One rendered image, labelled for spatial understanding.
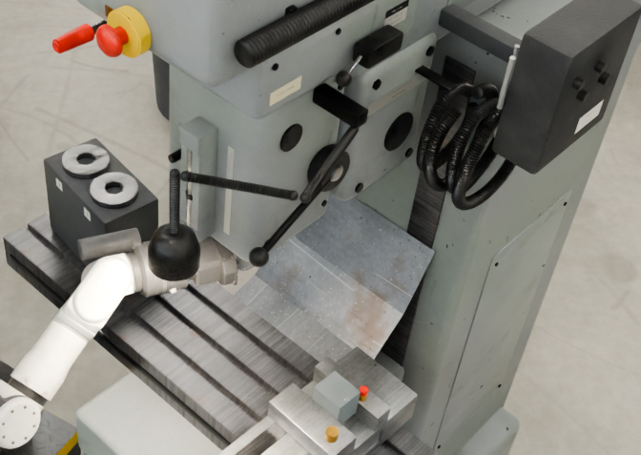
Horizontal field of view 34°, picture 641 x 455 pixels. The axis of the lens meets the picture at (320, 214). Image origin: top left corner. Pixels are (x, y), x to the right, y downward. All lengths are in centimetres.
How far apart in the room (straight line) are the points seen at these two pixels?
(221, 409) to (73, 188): 50
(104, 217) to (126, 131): 195
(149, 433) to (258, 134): 75
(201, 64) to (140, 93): 287
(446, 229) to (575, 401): 141
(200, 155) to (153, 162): 230
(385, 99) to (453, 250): 47
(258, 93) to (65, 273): 91
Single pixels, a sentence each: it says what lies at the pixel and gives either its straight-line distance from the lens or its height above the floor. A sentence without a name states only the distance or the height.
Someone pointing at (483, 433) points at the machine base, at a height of 20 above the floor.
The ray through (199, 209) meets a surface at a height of 141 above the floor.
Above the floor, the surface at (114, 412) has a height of 85.
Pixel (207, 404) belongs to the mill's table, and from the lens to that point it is 191.
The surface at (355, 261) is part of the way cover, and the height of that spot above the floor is 99.
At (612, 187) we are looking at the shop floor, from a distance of 402.
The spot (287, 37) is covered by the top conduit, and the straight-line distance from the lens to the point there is 122.
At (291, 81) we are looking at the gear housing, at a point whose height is 168.
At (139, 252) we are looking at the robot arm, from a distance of 167.
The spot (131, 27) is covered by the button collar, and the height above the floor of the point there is 178.
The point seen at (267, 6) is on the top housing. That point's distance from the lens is 122.
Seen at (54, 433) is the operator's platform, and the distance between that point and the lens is 253.
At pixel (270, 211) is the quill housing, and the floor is 142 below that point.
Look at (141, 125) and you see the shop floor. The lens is 392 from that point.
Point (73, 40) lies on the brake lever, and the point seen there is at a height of 171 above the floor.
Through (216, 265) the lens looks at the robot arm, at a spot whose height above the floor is 125.
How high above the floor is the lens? 248
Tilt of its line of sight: 43 degrees down
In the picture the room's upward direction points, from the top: 8 degrees clockwise
